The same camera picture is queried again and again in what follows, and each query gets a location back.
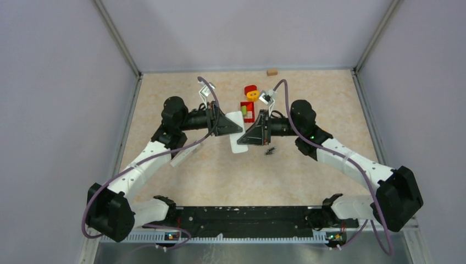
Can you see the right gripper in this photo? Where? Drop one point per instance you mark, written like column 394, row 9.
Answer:
column 257, row 134

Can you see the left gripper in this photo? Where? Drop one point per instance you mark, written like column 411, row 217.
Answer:
column 225, row 125

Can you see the white remote control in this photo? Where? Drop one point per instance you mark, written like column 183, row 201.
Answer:
column 237, row 118

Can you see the blue battery pair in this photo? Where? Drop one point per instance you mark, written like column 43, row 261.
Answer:
column 270, row 151

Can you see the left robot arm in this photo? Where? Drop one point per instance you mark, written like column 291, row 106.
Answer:
column 110, row 209

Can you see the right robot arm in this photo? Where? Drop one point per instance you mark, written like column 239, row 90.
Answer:
column 394, row 194

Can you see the red toy brick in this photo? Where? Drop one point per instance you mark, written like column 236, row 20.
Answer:
column 250, row 118

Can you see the green toy cylinder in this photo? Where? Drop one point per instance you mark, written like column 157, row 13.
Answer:
column 244, row 111

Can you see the red toy block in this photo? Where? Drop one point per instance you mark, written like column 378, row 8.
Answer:
column 250, row 88

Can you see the white rectangular stick device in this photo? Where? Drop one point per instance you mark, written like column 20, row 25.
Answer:
column 183, row 155

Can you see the small wooden block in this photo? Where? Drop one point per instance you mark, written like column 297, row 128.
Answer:
column 272, row 72

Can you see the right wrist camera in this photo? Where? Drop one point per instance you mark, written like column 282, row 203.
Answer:
column 267, row 97

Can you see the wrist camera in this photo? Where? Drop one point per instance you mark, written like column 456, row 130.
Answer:
column 267, row 97
column 204, row 92

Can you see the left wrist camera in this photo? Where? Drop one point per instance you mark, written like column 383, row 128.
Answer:
column 204, row 92

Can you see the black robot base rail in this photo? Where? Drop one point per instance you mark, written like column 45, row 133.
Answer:
column 253, row 221

